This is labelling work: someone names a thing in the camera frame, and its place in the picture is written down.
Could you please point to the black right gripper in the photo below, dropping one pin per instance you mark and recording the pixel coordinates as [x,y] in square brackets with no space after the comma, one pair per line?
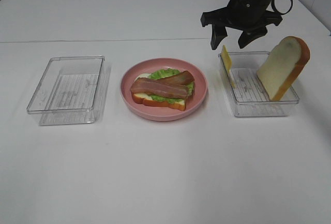
[242,15]

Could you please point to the yellow cheese slice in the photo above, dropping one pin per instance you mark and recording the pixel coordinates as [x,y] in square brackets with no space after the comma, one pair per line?
[227,62]

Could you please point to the bacon strip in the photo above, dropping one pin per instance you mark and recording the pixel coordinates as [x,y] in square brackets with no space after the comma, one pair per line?
[183,78]
[154,87]

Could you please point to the green lettuce leaf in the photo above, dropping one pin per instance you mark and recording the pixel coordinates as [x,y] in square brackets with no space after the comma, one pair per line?
[163,73]

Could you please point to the bread slice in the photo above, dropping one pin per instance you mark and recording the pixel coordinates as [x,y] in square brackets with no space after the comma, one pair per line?
[283,65]
[145,99]

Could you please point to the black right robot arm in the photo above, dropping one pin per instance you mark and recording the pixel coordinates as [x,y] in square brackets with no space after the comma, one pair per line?
[249,16]

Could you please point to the right clear plastic container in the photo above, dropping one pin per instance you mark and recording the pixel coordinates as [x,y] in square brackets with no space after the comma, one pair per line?
[246,94]

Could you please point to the clear plastic container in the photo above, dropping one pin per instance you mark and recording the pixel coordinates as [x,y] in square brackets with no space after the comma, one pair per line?
[246,94]
[70,91]

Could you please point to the pink round plate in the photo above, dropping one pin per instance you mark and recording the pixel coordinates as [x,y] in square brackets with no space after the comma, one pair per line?
[163,113]

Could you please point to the left clear plastic container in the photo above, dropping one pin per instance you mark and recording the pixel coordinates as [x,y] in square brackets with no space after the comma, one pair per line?
[70,91]

